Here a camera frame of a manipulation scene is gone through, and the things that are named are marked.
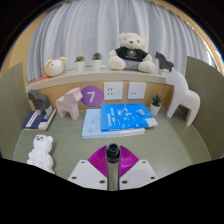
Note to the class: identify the pink horse figure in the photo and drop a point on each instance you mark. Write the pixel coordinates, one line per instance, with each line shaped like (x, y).
(68, 103)

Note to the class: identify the green desk partition panel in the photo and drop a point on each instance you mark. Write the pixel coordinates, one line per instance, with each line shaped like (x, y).
(13, 113)
(210, 100)

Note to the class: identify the white wall socket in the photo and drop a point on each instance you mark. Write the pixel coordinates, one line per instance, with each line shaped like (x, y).
(113, 91)
(136, 90)

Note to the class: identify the bright blue book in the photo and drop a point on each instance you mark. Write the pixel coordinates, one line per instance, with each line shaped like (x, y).
(126, 117)

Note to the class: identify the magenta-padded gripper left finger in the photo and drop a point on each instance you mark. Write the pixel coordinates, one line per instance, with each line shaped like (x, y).
(86, 175)

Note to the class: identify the light blue book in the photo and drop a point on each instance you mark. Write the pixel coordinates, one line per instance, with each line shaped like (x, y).
(90, 125)

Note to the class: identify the white bear-shaped power strip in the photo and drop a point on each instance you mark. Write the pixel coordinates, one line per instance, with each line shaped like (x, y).
(40, 153)

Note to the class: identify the small black charger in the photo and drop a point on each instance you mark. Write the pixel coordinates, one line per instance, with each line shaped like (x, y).
(113, 154)

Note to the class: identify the small dark horse figure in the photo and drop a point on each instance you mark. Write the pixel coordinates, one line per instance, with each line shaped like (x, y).
(164, 63)

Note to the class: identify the dark blue book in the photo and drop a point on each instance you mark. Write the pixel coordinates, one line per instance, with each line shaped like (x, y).
(35, 121)

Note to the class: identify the dark grey horse figure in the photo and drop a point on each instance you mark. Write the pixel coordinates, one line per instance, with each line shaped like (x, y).
(39, 100)

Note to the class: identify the cream and orange plush toy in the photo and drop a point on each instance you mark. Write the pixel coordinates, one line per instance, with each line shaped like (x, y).
(55, 67)

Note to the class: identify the grey white curtain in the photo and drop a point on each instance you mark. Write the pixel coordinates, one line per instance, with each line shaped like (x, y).
(100, 26)

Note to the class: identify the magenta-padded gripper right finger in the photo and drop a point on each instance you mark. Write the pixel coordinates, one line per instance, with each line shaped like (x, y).
(140, 174)

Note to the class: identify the large white horse figure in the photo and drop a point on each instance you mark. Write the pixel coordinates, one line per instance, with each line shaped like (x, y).
(183, 95)

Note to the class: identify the round purple sign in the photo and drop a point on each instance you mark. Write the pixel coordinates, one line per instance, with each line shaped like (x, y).
(92, 96)

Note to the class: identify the cream teddy bear black shirt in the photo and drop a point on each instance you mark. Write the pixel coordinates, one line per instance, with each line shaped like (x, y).
(131, 55)

